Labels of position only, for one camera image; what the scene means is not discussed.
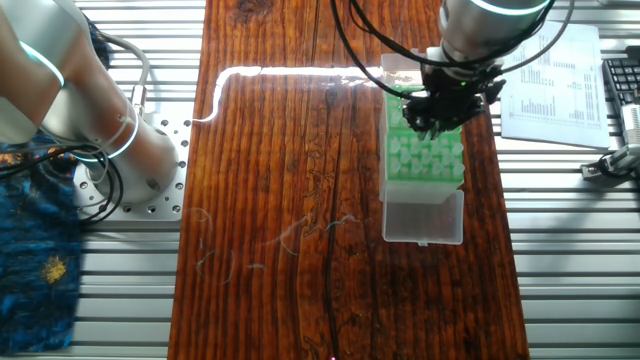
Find black base cable loops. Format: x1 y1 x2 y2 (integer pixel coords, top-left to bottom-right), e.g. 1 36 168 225
0 138 129 222

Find black keyboard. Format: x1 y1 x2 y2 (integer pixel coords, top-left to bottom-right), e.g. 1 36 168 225
601 57 640 136

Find black cable plug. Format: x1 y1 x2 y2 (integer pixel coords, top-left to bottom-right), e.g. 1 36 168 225
482 77 507 106

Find grey base cable with connector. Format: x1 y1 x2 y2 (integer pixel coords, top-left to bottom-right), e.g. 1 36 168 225
102 33 152 117

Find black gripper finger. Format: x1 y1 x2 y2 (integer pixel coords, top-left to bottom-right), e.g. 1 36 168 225
402 97 436 140
430 102 489 141

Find aluminium post with foot bracket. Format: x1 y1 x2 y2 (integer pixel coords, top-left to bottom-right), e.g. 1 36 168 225
580 142 640 182

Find blue painted cloth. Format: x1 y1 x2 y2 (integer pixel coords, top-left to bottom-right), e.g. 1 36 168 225
0 12 112 355

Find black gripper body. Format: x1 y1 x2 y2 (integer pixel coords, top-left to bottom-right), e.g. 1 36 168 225
419 64 506 124

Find brown wooden board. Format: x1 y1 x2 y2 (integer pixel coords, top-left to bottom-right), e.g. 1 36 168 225
167 0 531 360

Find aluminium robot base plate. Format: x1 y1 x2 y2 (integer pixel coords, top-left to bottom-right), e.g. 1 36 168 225
73 113 190 223

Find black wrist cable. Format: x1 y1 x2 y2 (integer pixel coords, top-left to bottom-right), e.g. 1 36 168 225
329 0 431 99

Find printed white paper sheet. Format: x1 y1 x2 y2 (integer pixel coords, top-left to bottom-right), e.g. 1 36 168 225
499 22 612 150

